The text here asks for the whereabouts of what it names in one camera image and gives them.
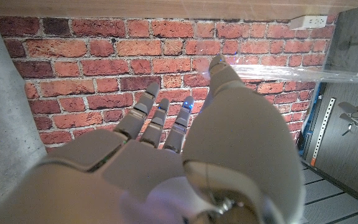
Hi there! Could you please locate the red brick print backdrop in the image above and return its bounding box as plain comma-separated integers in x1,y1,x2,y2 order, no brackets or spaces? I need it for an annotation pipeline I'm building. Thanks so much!
0,14,338,153

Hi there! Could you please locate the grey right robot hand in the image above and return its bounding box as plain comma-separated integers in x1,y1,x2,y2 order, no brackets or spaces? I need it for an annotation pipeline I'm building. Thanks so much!
0,54,307,224

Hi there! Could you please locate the dark wood-grain door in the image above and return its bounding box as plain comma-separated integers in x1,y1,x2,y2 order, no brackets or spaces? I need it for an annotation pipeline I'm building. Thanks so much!
303,82,358,203

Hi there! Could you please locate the clear plastic wrap sheet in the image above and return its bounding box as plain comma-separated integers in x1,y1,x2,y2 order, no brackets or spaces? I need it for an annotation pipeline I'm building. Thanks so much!
202,63,358,85

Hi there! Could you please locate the white power strip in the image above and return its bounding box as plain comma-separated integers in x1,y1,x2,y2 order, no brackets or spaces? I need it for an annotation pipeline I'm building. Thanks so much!
289,14,328,31

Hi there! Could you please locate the white perforated strip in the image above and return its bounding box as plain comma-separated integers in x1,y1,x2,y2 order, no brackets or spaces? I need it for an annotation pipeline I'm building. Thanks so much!
310,98,337,167

